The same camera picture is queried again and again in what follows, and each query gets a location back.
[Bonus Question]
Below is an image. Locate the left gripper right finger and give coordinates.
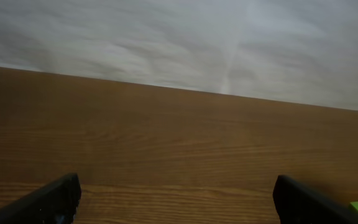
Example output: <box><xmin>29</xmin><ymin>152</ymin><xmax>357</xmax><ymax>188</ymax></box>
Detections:
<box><xmin>272</xmin><ymin>174</ymin><xmax>358</xmax><ymax>224</ymax></box>

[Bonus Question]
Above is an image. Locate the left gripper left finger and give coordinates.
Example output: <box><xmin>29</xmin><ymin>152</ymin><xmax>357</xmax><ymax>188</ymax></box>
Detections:
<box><xmin>0</xmin><ymin>172</ymin><xmax>82</xmax><ymax>224</ymax></box>

